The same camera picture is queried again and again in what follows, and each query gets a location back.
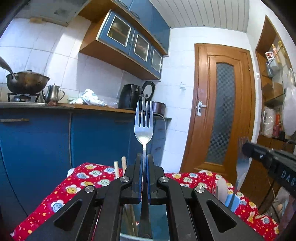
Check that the silver door handle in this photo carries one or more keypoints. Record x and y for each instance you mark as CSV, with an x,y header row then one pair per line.
x,y
199,106

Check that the dark cooking pot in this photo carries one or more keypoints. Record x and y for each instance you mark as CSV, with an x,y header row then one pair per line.
x,y
158,108

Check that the gas stove burner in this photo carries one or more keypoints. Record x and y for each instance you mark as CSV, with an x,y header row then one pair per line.
x,y
12,97

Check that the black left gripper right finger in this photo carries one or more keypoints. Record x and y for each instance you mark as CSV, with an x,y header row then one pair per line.
x,y
156,195

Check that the round black white appliance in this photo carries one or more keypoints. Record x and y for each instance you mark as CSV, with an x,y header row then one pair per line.
x,y
148,90

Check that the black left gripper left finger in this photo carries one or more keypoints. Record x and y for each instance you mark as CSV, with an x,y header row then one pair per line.
x,y
132,183

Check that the silver metal fork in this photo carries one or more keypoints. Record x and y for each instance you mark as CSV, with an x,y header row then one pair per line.
x,y
143,134

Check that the stainless steel kettle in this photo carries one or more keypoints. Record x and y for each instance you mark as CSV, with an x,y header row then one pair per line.
x,y
54,95

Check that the blue lower kitchen cabinets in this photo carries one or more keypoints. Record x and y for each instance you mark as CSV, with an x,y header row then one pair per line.
x,y
40,143

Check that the red smiley flower tablecloth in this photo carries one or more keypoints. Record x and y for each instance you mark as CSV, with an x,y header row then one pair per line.
x,y
99,176

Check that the grey range hood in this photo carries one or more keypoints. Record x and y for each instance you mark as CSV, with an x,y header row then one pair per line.
x,y
60,12

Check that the white patterned cloth on counter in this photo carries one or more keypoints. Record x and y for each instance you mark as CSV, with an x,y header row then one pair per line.
x,y
88,97

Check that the blue upper wall cabinets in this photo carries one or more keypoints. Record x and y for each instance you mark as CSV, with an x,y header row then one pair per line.
x,y
130,35

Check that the wooden door with glass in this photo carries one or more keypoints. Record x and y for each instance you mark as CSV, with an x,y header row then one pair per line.
x,y
224,81

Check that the wooden wall shelf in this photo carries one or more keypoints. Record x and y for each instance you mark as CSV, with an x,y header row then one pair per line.
x,y
274,70

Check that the black air fryer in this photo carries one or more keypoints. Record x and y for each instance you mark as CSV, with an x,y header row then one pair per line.
x,y
129,96

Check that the dark wok on stove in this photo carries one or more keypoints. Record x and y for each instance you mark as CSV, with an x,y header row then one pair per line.
x,y
26,82

